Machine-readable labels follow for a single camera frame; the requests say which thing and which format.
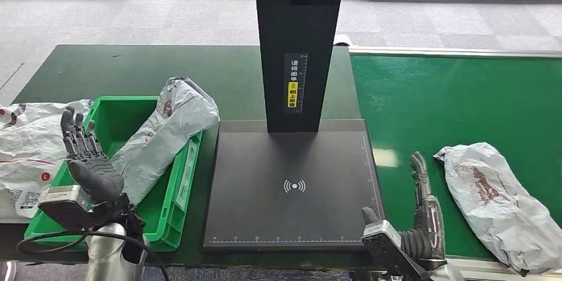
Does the green conveyor belt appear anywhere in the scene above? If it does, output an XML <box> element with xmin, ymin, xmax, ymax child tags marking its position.
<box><xmin>349</xmin><ymin>52</ymin><xmax>562</xmax><ymax>264</ymax></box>

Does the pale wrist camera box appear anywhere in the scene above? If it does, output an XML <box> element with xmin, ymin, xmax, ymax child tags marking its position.
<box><xmin>38</xmin><ymin>184</ymin><xmax>106</xmax><ymax>231</ymax></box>
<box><xmin>361</xmin><ymin>221</ymin><xmax>431</xmax><ymax>281</ymax></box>

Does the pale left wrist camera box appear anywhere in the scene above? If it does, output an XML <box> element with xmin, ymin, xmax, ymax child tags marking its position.
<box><xmin>38</xmin><ymin>184</ymin><xmax>106</xmax><ymax>231</ymax></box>

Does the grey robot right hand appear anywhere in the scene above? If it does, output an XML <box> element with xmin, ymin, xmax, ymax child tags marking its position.
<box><xmin>361</xmin><ymin>151</ymin><xmax>447</xmax><ymax>262</ymax></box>

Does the white crate label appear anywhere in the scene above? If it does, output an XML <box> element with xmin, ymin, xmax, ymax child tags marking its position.
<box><xmin>175</xmin><ymin>138</ymin><xmax>198</xmax><ymax>211</ymax></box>

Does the black scanner base plate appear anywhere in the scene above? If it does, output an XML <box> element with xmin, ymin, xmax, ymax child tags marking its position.
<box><xmin>202</xmin><ymin>119</ymin><xmax>386</xmax><ymax>253</ymax></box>

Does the aluminium conveyor frame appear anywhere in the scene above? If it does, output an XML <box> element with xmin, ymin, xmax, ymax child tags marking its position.
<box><xmin>347</xmin><ymin>45</ymin><xmax>562</xmax><ymax>281</ymax></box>

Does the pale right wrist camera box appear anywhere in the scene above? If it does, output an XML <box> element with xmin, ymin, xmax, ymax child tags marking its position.
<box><xmin>361</xmin><ymin>221</ymin><xmax>431</xmax><ymax>281</ymax></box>

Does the dark green table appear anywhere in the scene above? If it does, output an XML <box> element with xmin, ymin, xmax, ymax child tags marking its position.
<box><xmin>0</xmin><ymin>44</ymin><xmax>362</xmax><ymax>270</ymax></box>

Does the grey poly mailer parcel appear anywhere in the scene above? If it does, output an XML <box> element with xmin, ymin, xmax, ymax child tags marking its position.
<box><xmin>433</xmin><ymin>142</ymin><xmax>562</xmax><ymax>276</ymax></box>
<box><xmin>109</xmin><ymin>76</ymin><xmax>221</xmax><ymax>207</ymax></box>

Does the green plastic crate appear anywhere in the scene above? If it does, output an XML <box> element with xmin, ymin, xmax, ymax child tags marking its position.
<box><xmin>24</xmin><ymin>95</ymin><xmax>204</xmax><ymax>253</ymax></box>

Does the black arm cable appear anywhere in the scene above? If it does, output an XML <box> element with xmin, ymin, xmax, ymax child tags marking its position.
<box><xmin>17</xmin><ymin>231</ymin><xmax>170</xmax><ymax>281</ymax></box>

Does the white plastic bag red print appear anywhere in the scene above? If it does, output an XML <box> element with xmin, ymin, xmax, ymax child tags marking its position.
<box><xmin>0</xmin><ymin>99</ymin><xmax>93</xmax><ymax>223</ymax></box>

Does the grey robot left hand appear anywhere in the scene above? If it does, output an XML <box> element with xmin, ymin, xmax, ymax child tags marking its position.
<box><xmin>60</xmin><ymin>105</ymin><xmax>125</xmax><ymax>206</ymax></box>

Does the black and yellow ruler label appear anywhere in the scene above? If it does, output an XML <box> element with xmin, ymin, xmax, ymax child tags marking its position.
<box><xmin>284</xmin><ymin>52</ymin><xmax>309</xmax><ymax>115</ymax></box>

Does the black scanner column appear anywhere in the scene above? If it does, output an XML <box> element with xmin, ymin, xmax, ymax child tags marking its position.
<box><xmin>253</xmin><ymin>0</ymin><xmax>348</xmax><ymax>134</ymax></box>

